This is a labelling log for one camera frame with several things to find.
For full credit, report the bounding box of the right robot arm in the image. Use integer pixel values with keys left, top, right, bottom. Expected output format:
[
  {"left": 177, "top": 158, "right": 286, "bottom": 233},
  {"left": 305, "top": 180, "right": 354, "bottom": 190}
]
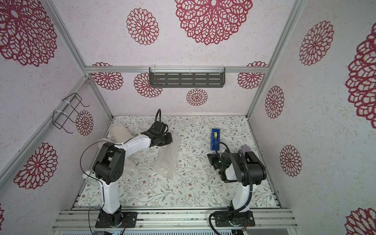
[{"left": 207, "top": 142, "right": 267, "bottom": 235}]

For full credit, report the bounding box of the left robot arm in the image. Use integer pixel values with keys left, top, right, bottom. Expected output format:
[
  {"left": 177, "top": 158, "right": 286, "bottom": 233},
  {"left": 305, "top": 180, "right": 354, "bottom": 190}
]
[{"left": 82, "top": 109, "right": 173, "bottom": 229}]

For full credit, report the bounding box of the blue tape dispenser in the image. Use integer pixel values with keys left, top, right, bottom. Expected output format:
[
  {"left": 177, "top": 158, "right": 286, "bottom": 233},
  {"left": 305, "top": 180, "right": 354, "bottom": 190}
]
[{"left": 211, "top": 128, "right": 220, "bottom": 151}]

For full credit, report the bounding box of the white alarm clock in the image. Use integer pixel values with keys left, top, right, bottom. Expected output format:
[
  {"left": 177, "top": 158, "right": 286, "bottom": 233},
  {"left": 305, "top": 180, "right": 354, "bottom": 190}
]
[{"left": 82, "top": 171, "right": 101, "bottom": 187}]

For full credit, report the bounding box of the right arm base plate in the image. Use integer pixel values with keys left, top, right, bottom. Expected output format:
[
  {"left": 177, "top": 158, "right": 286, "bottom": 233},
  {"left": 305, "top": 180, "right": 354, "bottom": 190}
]
[{"left": 214, "top": 211, "right": 256, "bottom": 227}]

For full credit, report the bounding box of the grey slotted wall shelf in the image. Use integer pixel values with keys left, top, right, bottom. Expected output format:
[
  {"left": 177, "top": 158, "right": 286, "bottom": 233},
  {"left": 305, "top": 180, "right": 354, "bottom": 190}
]
[{"left": 149, "top": 67, "right": 226, "bottom": 88}]

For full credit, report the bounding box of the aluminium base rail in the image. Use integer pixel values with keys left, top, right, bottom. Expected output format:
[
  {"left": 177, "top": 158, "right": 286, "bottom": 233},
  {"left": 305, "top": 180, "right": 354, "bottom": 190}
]
[{"left": 52, "top": 208, "right": 298, "bottom": 232}]

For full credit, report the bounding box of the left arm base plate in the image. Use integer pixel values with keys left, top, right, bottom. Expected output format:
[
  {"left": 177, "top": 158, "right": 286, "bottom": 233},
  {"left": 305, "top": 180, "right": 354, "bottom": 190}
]
[{"left": 95, "top": 212, "right": 138, "bottom": 229}]

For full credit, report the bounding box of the black wire wall rack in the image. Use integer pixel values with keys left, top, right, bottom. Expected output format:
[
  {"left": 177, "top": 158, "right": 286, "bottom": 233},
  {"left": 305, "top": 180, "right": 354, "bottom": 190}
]
[{"left": 52, "top": 93, "right": 89, "bottom": 134}]

